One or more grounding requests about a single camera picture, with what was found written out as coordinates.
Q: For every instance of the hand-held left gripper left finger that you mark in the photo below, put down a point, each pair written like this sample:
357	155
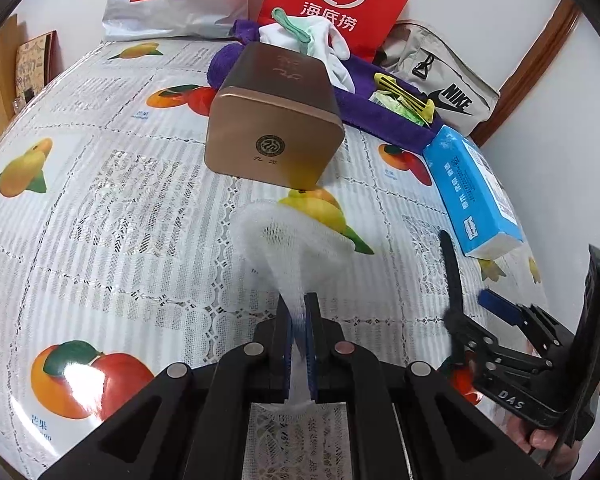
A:
286	345

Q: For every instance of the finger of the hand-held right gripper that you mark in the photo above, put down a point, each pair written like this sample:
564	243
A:
500	305
452	285

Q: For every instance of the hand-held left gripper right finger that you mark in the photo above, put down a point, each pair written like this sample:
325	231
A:
311	345

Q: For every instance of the white foam fruit net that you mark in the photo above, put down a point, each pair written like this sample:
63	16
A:
290	245

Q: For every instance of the green tissue packet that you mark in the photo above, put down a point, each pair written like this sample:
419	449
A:
397	108

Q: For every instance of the person's right hand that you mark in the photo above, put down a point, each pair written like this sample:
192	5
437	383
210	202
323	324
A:
537	440

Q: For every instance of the blue tissue pack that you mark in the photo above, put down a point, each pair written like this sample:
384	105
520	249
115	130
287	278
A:
475	185

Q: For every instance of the purple towel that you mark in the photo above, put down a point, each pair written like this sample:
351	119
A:
380	125

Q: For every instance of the fruit print lace tablecloth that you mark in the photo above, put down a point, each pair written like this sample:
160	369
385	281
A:
130	210

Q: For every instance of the beige waist bag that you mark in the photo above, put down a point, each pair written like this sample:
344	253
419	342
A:
460	75

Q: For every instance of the yellow black-striped pouch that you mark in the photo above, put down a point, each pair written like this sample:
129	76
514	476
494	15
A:
387	82

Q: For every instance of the bronze tin box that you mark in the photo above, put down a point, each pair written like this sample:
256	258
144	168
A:
275	125

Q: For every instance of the white and mint socks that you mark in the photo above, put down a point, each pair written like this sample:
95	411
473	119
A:
325	40

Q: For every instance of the white plastic shopping bag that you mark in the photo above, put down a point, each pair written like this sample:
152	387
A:
195	0

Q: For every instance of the wooden framed picture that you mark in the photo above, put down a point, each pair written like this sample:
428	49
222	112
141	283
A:
35	70

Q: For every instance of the wooden door frame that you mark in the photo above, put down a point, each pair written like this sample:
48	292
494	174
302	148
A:
535	55

